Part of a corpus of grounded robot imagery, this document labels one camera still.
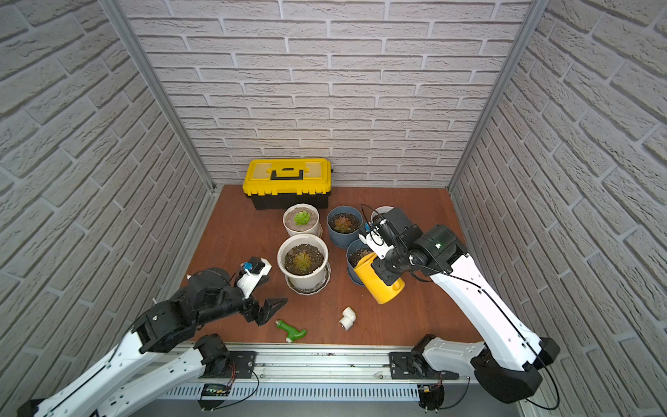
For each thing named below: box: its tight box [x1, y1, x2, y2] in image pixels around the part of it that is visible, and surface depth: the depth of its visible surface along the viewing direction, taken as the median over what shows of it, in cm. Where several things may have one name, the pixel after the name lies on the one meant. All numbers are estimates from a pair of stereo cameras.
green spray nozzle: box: [274, 319, 308, 344], surface depth 81 cm
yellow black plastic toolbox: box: [242, 158, 333, 210], surface depth 102 cm
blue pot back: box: [326, 205, 364, 249], surface depth 97 cm
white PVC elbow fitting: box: [338, 305, 357, 331], surface depth 82 cm
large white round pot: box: [277, 232, 332, 296], surface depth 87 cm
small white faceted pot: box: [282, 203, 324, 238], surface depth 96 cm
